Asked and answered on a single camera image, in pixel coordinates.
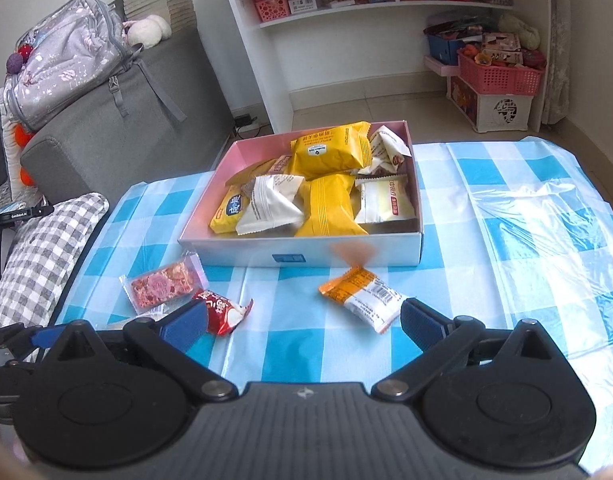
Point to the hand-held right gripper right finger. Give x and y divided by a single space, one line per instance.
421 325

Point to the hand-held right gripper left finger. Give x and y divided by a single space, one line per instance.
186 322

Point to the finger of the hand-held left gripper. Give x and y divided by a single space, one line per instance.
42 337

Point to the red and white snack packet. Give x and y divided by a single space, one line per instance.
219 310

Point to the pink nougat clear packet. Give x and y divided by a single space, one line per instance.
161 282

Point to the orange and white small packet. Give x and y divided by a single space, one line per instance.
366 297

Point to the pink cardboard box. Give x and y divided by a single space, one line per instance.
336 252

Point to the yellow packet with blue label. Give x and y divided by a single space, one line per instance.
231 210

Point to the large yellow snack packet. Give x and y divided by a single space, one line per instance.
329 205
331 152

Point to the brown biscuit packet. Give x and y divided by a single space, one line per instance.
266 167

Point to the grey checked cushion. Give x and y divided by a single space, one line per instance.
51 250

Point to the black device on stand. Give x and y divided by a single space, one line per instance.
21 213

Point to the blue checked tablecloth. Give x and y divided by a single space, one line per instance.
511 200

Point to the grey sofa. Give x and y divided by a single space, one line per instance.
151 125

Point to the orange and white plush toy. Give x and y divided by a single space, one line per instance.
20 136

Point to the white storage box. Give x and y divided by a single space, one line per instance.
501 112

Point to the large red plastic basket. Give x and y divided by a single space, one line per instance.
501 80

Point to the blue storage bin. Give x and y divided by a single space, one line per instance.
444 50

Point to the purple pompom charm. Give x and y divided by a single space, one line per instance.
15 62

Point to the white bookshelf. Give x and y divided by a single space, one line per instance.
336 60

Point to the silver lilac backpack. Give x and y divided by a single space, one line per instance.
66 60

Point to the white fluffy plush toy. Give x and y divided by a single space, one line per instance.
146 30

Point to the grey patterned curtain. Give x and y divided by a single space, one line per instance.
557 50

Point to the pale green plush toy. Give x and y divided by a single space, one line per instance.
519 30

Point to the small pink perforated basket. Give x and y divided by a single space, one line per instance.
271 9

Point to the white labelled box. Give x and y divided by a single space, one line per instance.
304 4

